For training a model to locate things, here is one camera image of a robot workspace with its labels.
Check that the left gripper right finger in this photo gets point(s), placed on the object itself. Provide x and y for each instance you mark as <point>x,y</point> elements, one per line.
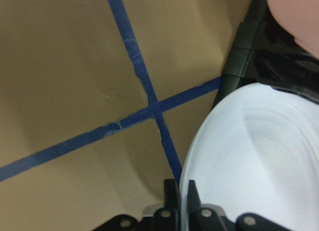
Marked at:
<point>205,217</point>

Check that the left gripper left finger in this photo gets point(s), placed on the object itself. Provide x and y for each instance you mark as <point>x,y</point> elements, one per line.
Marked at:
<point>163,216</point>

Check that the light blue plate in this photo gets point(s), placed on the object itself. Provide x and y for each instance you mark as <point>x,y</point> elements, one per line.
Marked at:
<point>258,152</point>

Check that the black plate rack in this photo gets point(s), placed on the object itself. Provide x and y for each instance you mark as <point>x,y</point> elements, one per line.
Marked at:
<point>263,52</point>

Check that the pink plate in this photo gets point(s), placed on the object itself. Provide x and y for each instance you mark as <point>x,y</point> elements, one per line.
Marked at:
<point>301,19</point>

